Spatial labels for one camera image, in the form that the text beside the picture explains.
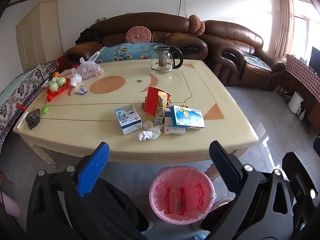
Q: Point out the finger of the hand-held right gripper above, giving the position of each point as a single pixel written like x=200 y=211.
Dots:
x=300 y=172

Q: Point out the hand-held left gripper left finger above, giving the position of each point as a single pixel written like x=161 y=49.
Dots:
x=93 y=170

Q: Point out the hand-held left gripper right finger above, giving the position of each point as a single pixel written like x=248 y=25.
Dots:
x=225 y=165

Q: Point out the bin with pink bag liner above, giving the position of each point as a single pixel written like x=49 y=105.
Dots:
x=182 y=195

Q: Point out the white box with blue band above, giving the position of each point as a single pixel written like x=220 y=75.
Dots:
x=172 y=130

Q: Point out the white tissue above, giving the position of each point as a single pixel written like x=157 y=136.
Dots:
x=150 y=133

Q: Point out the beige shoe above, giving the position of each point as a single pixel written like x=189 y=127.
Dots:
x=221 y=201

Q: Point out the black pants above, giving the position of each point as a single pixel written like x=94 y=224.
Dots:
x=112 y=205

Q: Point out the beige coffee table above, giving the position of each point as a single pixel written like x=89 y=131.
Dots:
x=100 y=130

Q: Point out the white and blue medicine box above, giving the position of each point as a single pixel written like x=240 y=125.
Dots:
x=127 y=120

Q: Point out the blue cartoon print box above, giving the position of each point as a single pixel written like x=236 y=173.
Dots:
x=187 y=116

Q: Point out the white appliance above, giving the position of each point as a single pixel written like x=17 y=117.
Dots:
x=295 y=102

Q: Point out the small green cap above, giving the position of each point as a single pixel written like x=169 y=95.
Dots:
x=45 y=109

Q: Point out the crumpled brown bag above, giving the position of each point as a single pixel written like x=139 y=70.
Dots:
x=33 y=118

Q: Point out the small candy wrapper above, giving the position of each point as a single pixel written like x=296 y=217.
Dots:
x=80 y=91

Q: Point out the yellow snack packet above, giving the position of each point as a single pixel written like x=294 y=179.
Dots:
x=160 y=110

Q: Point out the red tray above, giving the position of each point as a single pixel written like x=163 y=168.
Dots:
x=53 y=94

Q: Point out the white remote control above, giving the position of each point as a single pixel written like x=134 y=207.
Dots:
x=21 y=120

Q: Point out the red paper carton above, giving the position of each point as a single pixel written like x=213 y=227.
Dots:
x=151 y=102

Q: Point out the small white plastic bag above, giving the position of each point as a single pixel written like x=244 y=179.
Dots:
x=75 y=80

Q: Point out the green cup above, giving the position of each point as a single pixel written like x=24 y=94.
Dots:
x=61 y=81
x=54 y=87
x=54 y=79

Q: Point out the small red object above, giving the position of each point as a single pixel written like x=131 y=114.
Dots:
x=21 y=107

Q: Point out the checkered cloth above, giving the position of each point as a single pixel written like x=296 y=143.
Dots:
x=302 y=72

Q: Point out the clear plastic bag of nuts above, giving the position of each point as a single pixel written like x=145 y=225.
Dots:
x=90 y=70

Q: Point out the blue seat cloth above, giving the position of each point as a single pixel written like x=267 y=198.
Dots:
x=257 y=62

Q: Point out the patterned blanket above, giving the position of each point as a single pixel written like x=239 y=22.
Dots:
x=15 y=92

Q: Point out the red cloth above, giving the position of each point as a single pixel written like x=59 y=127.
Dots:
x=60 y=61

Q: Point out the black monitor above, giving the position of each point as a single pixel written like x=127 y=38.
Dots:
x=315 y=58

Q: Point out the blue floral blanket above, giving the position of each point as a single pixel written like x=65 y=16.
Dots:
x=125 y=51

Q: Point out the brown leather armchair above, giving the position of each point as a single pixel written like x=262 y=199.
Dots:
x=232 y=35

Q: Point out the black clothing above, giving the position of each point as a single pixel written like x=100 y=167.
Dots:
x=87 y=36

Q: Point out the pink round cushion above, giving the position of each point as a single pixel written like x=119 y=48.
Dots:
x=138 y=35
x=196 y=25

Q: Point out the window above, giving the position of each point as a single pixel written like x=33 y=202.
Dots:
x=303 y=30

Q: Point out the cream cabinet door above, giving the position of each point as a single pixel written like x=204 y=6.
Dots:
x=37 y=35

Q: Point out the beige curtain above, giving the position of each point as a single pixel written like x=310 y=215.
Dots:
x=282 y=22

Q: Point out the brown leather sofa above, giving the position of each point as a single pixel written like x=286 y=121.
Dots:
x=150 y=22

